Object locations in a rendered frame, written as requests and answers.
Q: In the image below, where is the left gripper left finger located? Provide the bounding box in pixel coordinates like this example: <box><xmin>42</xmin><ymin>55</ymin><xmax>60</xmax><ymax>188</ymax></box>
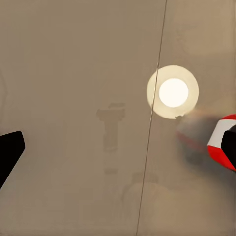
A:
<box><xmin>0</xmin><ymin>131</ymin><xmax>25</xmax><ymax>189</ymax></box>

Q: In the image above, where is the radio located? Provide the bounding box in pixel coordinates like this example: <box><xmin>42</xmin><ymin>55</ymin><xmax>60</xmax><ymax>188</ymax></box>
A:
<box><xmin>207</xmin><ymin>114</ymin><xmax>236</xmax><ymax>172</ymax></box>

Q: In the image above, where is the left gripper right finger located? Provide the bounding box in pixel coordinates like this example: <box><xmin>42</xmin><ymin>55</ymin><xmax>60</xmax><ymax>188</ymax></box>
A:
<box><xmin>221</xmin><ymin>131</ymin><xmax>236</xmax><ymax>169</ymax></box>

